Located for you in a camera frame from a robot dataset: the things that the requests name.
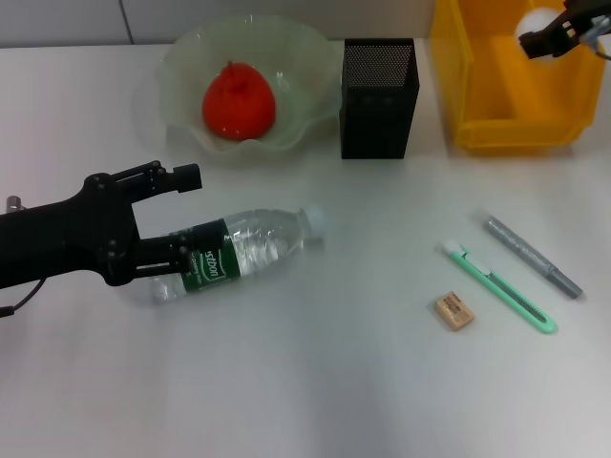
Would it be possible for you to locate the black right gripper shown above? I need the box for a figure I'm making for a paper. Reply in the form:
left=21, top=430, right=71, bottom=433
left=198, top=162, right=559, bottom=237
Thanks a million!
left=517, top=0, right=611, bottom=62

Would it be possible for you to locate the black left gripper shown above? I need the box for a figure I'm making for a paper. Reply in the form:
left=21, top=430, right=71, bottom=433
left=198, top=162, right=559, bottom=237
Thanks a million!
left=0, top=159, right=204, bottom=290

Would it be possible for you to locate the beige eraser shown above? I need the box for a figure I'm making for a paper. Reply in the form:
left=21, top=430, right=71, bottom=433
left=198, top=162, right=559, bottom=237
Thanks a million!
left=432, top=292, right=476, bottom=334

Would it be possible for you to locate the red-orange toy orange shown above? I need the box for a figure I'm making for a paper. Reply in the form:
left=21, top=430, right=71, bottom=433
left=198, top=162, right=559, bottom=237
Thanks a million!
left=200, top=60, right=278, bottom=140

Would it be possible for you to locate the clear green-label water bottle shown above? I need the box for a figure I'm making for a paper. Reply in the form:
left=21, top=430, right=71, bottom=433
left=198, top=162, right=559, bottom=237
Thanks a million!
left=151, top=205, right=329, bottom=306

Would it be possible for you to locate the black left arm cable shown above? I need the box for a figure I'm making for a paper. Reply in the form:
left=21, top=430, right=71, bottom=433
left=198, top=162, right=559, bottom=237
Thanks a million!
left=0, top=278, right=48, bottom=320

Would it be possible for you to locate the black mesh pen holder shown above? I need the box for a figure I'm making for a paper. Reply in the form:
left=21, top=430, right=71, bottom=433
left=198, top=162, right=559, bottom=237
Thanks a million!
left=339, top=37, right=421, bottom=160

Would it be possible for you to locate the grey glitter pen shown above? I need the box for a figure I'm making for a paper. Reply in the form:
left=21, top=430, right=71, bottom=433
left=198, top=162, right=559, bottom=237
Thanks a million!
left=483, top=214, right=584, bottom=301

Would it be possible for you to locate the white paper ball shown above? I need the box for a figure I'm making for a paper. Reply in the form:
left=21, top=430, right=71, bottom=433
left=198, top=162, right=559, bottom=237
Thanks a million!
left=516, top=8, right=572, bottom=64

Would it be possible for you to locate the translucent wavy glass fruit bowl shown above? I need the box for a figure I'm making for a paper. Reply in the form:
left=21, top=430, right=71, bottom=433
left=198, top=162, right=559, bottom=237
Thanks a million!
left=158, top=12, right=343, bottom=168

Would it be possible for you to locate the mint green utility knife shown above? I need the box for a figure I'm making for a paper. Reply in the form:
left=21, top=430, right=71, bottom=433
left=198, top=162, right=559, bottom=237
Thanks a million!
left=436, top=239, right=558, bottom=335

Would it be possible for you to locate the yellow plastic bin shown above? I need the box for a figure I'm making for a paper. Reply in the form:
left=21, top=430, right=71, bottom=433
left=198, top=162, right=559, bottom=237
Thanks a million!
left=429, top=0, right=607, bottom=156

